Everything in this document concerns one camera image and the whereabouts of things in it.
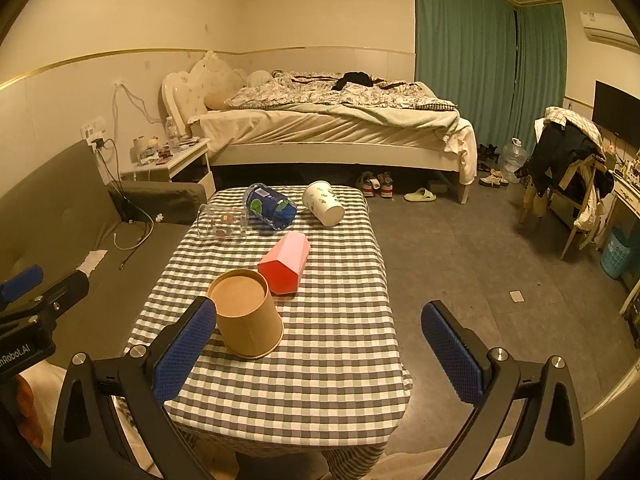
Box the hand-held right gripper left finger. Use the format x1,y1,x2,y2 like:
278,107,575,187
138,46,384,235
50,296,218,480

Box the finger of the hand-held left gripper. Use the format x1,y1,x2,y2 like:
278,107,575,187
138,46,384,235
20,271,91,322
0,264,45,311

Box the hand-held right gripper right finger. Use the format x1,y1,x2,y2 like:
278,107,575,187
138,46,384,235
421,300,586,480

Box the person's left forearm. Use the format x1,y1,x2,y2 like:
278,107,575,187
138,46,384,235
0,372,41,467

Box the brown paper cup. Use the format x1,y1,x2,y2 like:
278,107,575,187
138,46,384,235
206,269,285,360

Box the red hexagonal cup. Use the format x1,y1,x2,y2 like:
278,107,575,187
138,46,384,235
257,232,312,296

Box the clear glass cup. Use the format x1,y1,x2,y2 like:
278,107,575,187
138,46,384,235
196,203,251,241

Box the blue printed cup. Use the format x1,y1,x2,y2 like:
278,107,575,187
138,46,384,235
243,183,298,232

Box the white printed paper cup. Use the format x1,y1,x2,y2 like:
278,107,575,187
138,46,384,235
302,180,346,227

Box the white tissue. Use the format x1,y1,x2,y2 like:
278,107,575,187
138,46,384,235
79,249,109,277

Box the grey sofa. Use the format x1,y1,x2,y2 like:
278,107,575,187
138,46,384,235
0,139,209,377

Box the grey checked tablecloth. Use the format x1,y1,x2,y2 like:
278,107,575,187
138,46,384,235
122,185,414,480

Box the white nightstand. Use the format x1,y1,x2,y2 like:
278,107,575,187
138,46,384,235
121,138,217,202

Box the wooden chair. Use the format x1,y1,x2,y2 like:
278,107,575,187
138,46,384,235
519,105,617,262

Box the light sneakers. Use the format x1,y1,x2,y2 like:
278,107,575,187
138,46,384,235
478,169,509,189

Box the blue laundry basket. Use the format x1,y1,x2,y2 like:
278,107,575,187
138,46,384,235
599,232,639,281

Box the dark shoes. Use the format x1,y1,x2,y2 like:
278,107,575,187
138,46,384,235
476,143,501,171

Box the large clear water jug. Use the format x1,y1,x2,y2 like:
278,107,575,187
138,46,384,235
500,137,531,184

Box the dark jacket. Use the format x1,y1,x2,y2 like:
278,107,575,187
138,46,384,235
522,122,614,197

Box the white dresser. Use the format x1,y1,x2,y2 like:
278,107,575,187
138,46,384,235
595,150,640,257

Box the white bed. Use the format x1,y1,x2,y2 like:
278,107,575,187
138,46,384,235
161,50,478,205

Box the beige pillow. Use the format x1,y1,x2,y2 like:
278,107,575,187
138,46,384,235
204,91,236,111

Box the light bed sheet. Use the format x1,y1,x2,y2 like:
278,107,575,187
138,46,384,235
187,102,478,186

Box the white checked garment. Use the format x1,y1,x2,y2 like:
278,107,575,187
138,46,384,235
535,106,609,142

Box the floral quilt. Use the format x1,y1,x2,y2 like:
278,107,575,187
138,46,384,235
225,71,459,111

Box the black garment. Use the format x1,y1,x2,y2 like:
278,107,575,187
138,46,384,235
334,72,377,92

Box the black television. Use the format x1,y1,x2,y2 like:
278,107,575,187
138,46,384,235
592,80,640,139

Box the narrow green curtain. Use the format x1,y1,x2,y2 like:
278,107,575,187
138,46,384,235
515,2,568,150

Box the wide green curtain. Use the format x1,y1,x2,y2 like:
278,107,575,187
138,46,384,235
414,0,518,147

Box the white air conditioner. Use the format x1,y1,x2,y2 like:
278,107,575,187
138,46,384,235
580,10,637,52

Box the white charging cable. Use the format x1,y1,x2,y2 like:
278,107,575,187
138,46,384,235
112,205,154,252

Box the black cable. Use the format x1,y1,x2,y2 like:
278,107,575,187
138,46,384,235
96,137,155,269

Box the white wall power socket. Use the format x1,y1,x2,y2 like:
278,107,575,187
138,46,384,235
81,117,109,152

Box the white wall cable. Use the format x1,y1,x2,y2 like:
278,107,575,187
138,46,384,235
112,80,167,127

